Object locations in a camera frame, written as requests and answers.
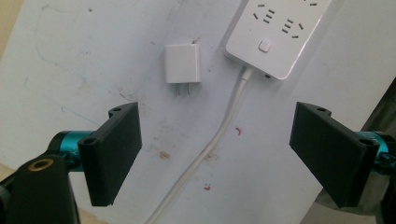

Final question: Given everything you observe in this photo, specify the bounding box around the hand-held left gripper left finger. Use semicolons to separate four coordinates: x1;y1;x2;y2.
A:
48;101;143;207

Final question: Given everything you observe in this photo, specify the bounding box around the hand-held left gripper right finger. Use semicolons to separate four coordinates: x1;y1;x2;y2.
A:
289;101;396;209

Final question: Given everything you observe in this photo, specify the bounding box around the white plug charger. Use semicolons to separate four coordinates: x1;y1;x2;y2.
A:
163;43;202;97

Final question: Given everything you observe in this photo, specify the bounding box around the white power strip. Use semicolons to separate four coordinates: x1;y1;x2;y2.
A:
223;0;332;81

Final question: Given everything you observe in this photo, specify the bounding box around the white power strip cable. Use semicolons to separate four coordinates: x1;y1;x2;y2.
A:
143;66;256;224

